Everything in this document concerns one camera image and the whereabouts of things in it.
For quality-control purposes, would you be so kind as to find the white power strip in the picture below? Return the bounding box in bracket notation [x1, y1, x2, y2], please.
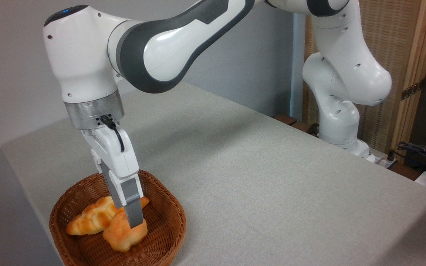
[373, 155, 398, 170]

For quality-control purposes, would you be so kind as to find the long braided bread loaf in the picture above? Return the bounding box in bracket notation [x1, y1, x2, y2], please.
[65, 196, 150, 236]

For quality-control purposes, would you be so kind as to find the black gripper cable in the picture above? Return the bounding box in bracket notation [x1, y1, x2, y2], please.
[100, 115, 126, 153]

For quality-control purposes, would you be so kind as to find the round knotted bread roll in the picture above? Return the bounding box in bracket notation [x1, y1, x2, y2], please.
[102, 210, 149, 253]

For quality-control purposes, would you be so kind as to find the black cable bundle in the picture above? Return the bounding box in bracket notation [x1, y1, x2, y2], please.
[390, 141, 426, 174]

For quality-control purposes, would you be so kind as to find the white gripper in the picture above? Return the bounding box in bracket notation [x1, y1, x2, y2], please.
[81, 125, 144, 230]

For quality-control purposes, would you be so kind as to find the brown woven wicker basket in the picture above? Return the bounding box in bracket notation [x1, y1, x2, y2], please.
[49, 169, 187, 266]

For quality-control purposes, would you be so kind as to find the grey tablecloth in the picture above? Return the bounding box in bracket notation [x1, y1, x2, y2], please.
[1, 82, 426, 266]

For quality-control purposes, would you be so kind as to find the brown wooden base board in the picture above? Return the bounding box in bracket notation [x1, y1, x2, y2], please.
[273, 114, 319, 136]

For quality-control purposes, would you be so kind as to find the brass screen hinge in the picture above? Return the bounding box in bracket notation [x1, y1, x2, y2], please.
[400, 79, 425, 101]

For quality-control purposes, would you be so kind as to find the white vertical pipe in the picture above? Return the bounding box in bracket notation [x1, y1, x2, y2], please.
[290, 13, 307, 121]

